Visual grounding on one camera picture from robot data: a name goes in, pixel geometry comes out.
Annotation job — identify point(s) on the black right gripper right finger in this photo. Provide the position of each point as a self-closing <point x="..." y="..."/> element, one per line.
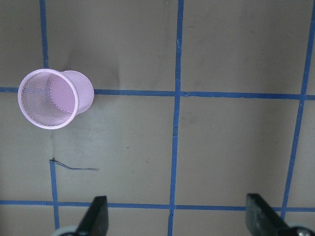
<point x="261" y="219"/>

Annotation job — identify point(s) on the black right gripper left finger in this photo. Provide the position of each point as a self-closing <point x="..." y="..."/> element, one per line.
<point x="96" y="220"/>

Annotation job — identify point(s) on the pink mesh cup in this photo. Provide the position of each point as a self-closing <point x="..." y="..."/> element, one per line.
<point x="50" y="99"/>

